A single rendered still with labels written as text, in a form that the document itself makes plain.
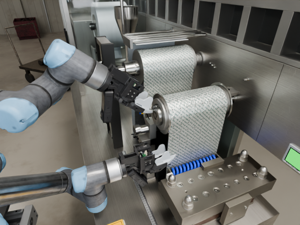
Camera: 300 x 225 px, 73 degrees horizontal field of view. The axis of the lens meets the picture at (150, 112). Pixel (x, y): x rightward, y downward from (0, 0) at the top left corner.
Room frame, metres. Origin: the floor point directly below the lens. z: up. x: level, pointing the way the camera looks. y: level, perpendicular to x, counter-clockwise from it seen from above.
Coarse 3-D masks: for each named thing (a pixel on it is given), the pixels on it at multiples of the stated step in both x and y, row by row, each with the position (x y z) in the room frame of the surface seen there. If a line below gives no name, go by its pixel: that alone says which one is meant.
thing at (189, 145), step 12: (180, 132) 0.56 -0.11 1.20; (192, 132) 0.58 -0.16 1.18; (204, 132) 0.61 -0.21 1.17; (216, 132) 0.63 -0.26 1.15; (168, 144) 0.55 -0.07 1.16; (180, 144) 0.57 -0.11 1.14; (192, 144) 0.59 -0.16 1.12; (204, 144) 0.61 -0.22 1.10; (216, 144) 0.63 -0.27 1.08; (180, 156) 0.57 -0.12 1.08; (192, 156) 0.59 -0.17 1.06; (204, 156) 0.61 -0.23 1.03; (168, 168) 0.55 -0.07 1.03
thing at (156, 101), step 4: (224, 92) 0.67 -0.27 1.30; (156, 100) 0.62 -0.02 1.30; (160, 100) 0.60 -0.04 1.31; (152, 104) 0.65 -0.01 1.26; (160, 104) 0.58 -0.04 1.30; (164, 108) 0.57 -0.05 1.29; (164, 112) 0.56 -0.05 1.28; (164, 116) 0.55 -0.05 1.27; (164, 120) 0.55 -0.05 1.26; (164, 124) 0.55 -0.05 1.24; (160, 128) 0.58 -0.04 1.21; (164, 128) 0.55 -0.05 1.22
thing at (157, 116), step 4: (156, 104) 0.61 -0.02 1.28; (156, 108) 0.59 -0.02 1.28; (160, 108) 0.59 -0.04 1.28; (152, 112) 0.62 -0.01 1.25; (156, 112) 0.58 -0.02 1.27; (160, 112) 0.57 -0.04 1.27; (152, 116) 0.62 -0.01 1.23; (156, 116) 0.59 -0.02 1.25; (160, 116) 0.57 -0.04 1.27; (156, 120) 0.58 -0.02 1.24; (160, 120) 0.56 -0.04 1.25; (156, 124) 0.58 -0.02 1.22; (160, 124) 0.57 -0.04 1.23
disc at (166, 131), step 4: (156, 96) 0.64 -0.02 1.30; (160, 96) 0.61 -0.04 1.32; (164, 100) 0.58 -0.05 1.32; (164, 104) 0.58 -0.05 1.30; (168, 108) 0.56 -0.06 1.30; (168, 112) 0.55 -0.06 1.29; (168, 116) 0.55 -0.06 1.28; (168, 120) 0.54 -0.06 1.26; (168, 124) 0.54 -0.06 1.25; (168, 128) 0.54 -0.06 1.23; (164, 132) 0.57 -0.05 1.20; (168, 132) 0.54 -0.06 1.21
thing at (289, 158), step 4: (292, 152) 0.46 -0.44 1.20; (296, 152) 0.45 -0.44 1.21; (288, 156) 0.47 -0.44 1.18; (292, 156) 0.46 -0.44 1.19; (296, 156) 0.45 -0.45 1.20; (288, 160) 0.46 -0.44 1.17; (292, 160) 0.45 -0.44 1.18; (296, 160) 0.44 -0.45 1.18; (292, 164) 0.45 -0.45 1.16; (296, 164) 0.44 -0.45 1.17
